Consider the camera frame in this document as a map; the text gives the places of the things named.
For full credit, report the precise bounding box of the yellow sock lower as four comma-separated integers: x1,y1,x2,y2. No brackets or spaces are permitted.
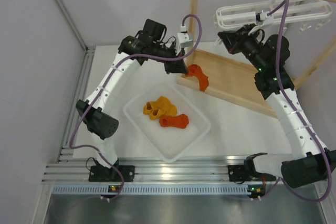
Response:
149,108,164,121

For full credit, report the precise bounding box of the white plastic tray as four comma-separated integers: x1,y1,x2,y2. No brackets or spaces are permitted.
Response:
123,82,211,163

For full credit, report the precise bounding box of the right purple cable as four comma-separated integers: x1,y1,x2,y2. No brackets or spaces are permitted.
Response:
225,0,330,202

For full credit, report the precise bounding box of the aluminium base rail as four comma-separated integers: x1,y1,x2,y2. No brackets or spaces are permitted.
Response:
42,156,245,184

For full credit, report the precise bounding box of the yellow sock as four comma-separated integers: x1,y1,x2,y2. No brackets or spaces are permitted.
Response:
143,96,177,116
149,108,164,121

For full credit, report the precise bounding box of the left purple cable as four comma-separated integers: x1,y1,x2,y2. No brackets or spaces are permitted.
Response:
69,15,202,201

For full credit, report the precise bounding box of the wooden hanging rack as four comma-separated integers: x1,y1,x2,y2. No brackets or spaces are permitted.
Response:
177,0,335,117

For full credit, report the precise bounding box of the slotted grey cable duct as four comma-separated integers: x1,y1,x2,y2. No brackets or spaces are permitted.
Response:
52,184,251,195

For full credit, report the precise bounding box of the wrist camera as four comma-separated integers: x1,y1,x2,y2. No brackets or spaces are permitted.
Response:
176,25,194,51
256,10,274,26

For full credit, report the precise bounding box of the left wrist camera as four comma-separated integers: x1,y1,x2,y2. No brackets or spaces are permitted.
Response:
176,25,194,51

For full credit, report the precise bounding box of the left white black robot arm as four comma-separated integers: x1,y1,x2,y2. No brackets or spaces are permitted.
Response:
76,19,193,182

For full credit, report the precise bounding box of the purple cable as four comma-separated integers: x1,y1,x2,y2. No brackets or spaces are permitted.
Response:
69,15,202,201
225,0,330,202

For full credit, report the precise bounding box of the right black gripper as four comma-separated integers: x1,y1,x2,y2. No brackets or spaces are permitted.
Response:
219,24,267,72

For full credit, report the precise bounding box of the white clip hanger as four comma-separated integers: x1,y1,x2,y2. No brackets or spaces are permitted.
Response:
214,0,333,33

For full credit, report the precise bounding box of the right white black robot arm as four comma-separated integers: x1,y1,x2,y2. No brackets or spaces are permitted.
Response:
218,24,335,188

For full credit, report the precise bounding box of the aluminium corner frame post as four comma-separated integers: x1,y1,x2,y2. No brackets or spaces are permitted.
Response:
39,0,89,51

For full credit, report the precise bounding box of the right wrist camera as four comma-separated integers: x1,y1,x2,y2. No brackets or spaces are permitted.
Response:
256,10,274,26

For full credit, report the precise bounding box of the orange sock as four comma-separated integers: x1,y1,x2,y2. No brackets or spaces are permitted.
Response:
159,114,189,129
185,64,209,92

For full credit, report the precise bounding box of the yellow sock upper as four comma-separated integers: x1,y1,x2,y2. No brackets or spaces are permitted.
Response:
143,96,177,116

